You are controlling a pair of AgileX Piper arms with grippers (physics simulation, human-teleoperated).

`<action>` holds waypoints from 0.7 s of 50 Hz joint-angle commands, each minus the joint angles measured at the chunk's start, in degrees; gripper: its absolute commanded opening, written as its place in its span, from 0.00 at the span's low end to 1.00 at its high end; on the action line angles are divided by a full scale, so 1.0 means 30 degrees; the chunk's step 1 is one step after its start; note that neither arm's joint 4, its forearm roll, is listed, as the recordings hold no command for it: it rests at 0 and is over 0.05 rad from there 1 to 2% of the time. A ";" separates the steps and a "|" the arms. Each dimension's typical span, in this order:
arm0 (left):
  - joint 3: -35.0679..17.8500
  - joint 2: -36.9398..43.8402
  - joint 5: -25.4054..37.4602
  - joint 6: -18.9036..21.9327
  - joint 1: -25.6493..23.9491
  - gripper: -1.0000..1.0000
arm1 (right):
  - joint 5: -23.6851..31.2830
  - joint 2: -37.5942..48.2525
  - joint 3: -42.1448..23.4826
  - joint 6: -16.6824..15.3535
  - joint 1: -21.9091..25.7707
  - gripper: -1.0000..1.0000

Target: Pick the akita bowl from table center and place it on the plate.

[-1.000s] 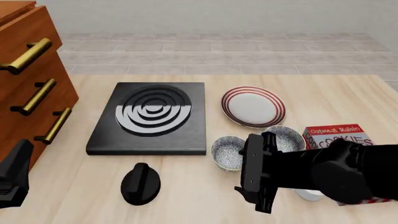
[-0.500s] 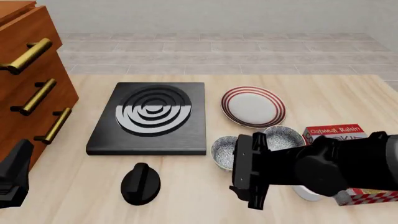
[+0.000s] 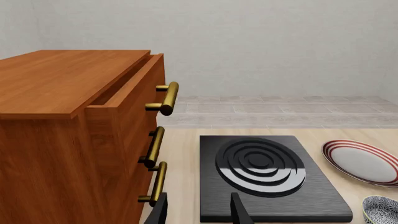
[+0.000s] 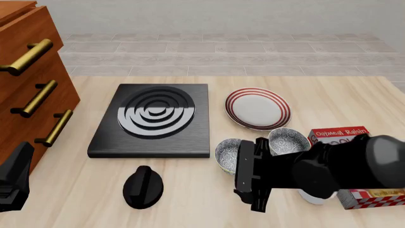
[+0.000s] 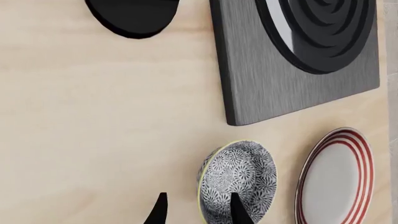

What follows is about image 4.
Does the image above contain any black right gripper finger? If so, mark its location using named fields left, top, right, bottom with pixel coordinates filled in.
left=233, top=188, right=254, bottom=206

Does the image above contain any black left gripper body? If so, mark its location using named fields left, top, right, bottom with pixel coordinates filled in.
left=0, top=163, right=31, bottom=213

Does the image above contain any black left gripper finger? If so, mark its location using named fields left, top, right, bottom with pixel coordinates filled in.
left=9, top=141, right=35, bottom=191

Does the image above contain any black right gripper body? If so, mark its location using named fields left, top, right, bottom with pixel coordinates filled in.
left=251, top=137, right=277, bottom=213

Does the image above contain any patterned black and white bowl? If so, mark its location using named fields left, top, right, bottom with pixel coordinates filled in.
left=215, top=137, right=245, bottom=176
left=268, top=127, right=312, bottom=157

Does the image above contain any white plate with red rings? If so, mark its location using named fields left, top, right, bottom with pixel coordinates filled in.
left=224, top=87, right=292, bottom=132

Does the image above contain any flat black stove plate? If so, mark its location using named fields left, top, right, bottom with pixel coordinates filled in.
left=87, top=83, right=211, bottom=160

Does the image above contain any white round ramekin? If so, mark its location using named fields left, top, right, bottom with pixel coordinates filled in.
left=297, top=188, right=338, bottom=206

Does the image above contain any wooden drawer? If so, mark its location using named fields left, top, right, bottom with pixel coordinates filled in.
left=17, top=87, right=82, bottom=175
left=0, top=6, right=65, bottom=105
left=0, top=50, right=78, bottom=153

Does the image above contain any red oatmeal raisin cookie box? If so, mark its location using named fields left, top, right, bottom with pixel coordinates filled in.
left=307, top=125, right=405, bottom=211

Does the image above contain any round black stove knob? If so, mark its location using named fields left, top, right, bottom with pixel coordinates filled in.
left=122, top=165, right=165, bottom=210

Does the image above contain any wooden cabinet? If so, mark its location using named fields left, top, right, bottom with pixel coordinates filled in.
left=0, top=0, right=82, bottom=175

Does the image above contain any brass drawer handle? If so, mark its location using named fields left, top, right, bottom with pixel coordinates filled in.
left=34, top=109, right=74, bottom=148
left=0, top=38, right=54, bottom=77
left=9, top=79, right=59, bottom=119

